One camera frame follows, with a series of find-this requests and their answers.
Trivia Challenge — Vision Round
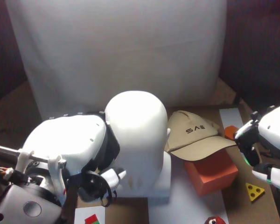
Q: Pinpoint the white mannequin head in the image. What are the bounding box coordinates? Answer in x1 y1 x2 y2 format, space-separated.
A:
104 90 172 206

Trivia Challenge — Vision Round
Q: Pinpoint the orange octagon block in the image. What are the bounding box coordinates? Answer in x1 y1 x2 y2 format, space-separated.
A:
224 125 238 140

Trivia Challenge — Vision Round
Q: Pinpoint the red and green block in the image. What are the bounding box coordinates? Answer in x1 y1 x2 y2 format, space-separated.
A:
84 215 100 224

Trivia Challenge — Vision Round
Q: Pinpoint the large white paper sheet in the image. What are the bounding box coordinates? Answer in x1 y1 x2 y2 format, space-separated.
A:
147 158 229 224

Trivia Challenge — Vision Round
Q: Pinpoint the beige baseball cap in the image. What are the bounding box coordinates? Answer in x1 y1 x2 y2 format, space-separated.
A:
164 110 238 162

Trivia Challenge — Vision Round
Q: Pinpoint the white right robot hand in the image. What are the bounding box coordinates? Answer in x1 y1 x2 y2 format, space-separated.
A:
233 102 280 193

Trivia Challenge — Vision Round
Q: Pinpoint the dark red toy with eyes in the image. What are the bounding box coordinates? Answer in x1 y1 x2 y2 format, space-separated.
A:
204 216 226 224

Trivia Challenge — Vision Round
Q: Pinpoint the orange cube block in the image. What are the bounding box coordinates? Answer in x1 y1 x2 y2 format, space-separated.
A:
184 149 238 196

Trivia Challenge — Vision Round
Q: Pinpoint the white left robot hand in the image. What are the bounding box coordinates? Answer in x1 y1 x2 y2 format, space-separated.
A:
21 111 127 208

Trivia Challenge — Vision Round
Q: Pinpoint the white backdrop cloth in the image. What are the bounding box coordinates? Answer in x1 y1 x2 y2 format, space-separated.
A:
4 0 228 122

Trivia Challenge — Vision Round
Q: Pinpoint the small white paper sheet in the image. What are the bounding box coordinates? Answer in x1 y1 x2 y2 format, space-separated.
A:
219 108 245 131

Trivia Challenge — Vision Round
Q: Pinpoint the yellow triangle block with holes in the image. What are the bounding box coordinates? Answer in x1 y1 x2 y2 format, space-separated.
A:
245 182 266 203

